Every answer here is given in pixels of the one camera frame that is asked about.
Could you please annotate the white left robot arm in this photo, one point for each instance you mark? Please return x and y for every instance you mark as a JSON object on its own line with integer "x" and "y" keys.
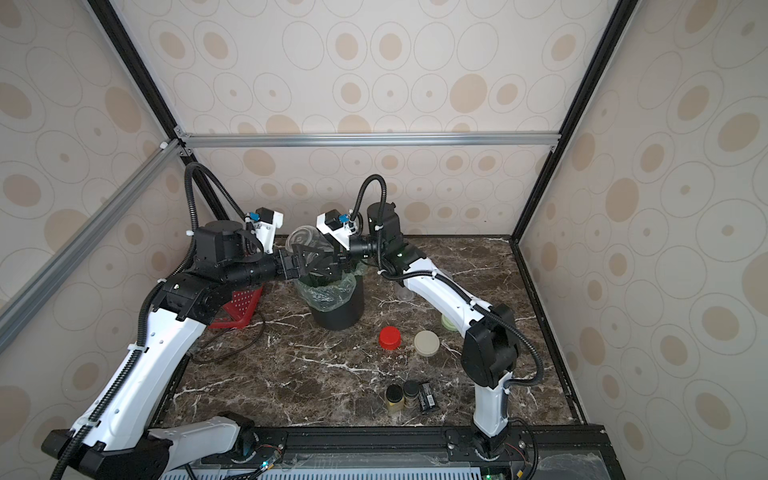
{"x": 113, "y": 439}

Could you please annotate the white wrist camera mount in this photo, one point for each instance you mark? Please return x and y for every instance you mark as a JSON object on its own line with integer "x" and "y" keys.
{"x": 264, "y": 223}
{"x": 337, "y": 227}

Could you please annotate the small black box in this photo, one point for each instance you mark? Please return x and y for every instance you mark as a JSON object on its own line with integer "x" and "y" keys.
{"x": 426, "y": 397}

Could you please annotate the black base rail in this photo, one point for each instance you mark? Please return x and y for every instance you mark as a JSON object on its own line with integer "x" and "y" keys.
{"x": 454, "y": 444}

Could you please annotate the red lid oatmeal jar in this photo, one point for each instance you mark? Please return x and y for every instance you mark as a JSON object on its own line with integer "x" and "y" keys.
{"x": 404, "y": 294}

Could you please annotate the aluminium frame rail back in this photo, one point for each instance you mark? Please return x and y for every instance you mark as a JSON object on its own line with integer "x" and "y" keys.
{"x": 360, "y": 140}

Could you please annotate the red jar lid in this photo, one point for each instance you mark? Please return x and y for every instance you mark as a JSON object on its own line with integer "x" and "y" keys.
{"x": 390, "y": 338}

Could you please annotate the dark spice jar black lid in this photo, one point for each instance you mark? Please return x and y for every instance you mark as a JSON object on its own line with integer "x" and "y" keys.
{"x": 411, "y": 394}

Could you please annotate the black trash bin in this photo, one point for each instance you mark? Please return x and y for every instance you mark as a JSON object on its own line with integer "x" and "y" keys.
{"x": 345, "y": 315}

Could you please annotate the aluminium frame rail left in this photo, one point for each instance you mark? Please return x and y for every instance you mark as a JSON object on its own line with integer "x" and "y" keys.
{"x": 23, "y": 307}

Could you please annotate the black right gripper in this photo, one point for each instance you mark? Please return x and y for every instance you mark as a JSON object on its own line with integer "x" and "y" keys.
{"x": 343, "y": 255}

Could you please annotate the yellow spice jar black lid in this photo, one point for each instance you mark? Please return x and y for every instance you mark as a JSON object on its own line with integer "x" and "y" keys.
{"x": 394, "y": 396}

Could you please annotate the light green jar lid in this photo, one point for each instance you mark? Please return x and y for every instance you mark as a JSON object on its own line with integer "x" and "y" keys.
{"x": 448, "y": 324}

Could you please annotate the aluminium frame rail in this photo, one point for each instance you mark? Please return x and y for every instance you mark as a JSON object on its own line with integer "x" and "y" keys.
{"x": 360, "y": 140}
{"x": 23, "y": 307}

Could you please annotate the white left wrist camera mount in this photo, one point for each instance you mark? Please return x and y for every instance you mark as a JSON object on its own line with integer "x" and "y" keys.
{"x": 264, "y": 223}

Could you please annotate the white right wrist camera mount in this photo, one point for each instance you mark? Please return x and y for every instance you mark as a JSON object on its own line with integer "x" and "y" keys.
{"x": 337, "y": 227}

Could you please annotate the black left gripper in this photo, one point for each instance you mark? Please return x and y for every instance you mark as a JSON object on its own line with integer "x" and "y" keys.
{"x": 295, "y": 265}

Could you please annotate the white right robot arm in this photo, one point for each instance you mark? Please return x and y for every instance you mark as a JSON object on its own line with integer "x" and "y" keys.
{"x": 496, "y": 355}

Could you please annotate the red polka dot toaster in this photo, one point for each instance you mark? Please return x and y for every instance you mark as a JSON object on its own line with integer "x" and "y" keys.
{"x": 238, "y": 312}

